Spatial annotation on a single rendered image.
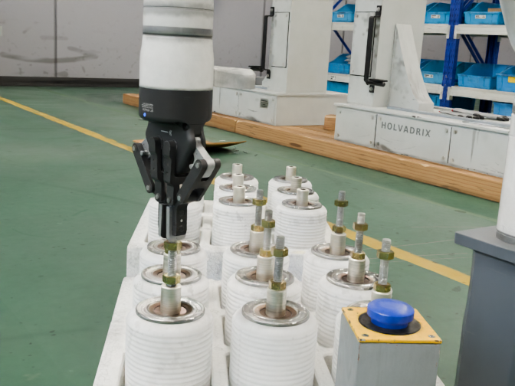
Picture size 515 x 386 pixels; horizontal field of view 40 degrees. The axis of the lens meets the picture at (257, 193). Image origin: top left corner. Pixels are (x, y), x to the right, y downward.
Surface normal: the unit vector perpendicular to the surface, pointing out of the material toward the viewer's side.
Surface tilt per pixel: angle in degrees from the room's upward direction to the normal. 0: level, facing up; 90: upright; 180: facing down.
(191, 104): 90
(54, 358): 0
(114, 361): 0
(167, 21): 90
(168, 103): 90
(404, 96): 90
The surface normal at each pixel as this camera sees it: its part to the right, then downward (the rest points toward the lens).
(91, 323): 0.06, -0.97
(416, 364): 0.09, 0.22
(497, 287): -0.84, 0.07
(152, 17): -0.62, 0.14
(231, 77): -0.33, 0.18
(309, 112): 0.55, 0.21
